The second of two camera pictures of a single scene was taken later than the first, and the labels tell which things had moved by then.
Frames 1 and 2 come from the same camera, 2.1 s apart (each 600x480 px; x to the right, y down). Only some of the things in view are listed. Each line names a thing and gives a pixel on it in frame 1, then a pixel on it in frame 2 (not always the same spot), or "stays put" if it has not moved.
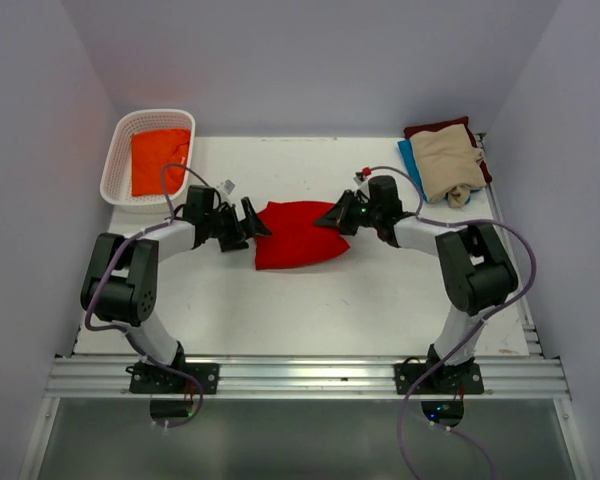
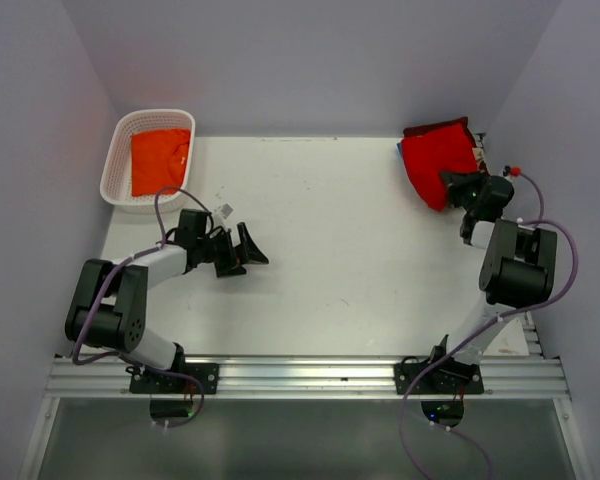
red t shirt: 295,238 -> 427,155
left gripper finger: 254,225 -> 247,251
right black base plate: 462,379 stays put
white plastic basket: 116,176 stays put
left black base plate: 145,378 stays put
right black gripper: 338,216 -> 455,182
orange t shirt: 153,150 stays put
